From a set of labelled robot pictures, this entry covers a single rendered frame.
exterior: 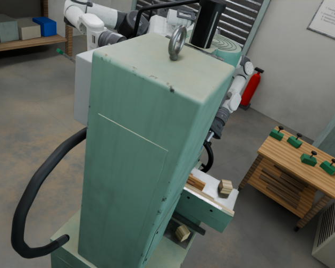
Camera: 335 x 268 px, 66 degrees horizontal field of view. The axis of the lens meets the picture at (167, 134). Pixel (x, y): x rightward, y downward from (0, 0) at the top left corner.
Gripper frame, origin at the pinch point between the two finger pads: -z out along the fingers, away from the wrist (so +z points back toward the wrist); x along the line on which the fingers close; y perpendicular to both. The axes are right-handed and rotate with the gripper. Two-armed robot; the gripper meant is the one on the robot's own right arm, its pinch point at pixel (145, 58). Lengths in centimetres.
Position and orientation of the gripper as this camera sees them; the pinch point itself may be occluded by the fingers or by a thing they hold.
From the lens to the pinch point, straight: 99.7
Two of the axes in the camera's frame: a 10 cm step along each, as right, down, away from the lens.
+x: 1.9, 1.1, 9.7
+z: -8.6, -4.5, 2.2
